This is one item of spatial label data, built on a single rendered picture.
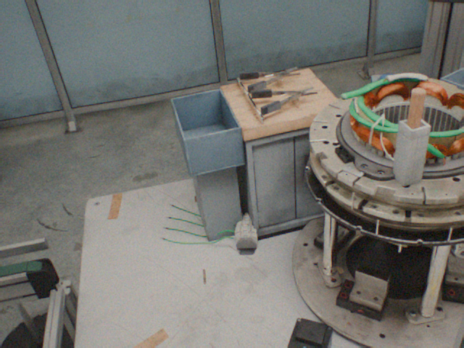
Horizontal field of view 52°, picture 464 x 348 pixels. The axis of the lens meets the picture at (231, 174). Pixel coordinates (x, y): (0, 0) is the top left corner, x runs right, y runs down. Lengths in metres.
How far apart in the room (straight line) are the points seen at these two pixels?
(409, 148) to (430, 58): 0.61
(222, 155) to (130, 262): 0.32
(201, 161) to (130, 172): 1.82
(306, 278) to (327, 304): 0.07
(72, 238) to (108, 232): 1.25
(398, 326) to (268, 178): 0.36
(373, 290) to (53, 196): 2.08
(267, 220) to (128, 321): 0.34
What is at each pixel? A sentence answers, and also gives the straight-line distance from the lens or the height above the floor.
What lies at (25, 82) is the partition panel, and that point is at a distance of 3.17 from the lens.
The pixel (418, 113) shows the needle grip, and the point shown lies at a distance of 0.65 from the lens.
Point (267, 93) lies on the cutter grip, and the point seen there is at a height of 1.09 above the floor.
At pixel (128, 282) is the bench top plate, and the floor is 0.78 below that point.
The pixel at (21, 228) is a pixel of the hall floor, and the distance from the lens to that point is 2.58.
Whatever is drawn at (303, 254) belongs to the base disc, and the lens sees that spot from 0.99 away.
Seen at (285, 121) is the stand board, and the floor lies 1.06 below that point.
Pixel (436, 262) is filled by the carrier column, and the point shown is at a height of 0.95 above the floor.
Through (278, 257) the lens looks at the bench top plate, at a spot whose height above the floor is 0.78.
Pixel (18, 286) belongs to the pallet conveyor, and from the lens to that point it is 1.20.
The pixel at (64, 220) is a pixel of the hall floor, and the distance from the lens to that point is 2.52.
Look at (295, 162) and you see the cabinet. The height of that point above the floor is 0.96.
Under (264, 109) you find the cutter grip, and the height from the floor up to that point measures 1.09.
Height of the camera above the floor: 1.52
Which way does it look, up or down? 37 degrees down
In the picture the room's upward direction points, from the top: 7 degrees counter-clockwise
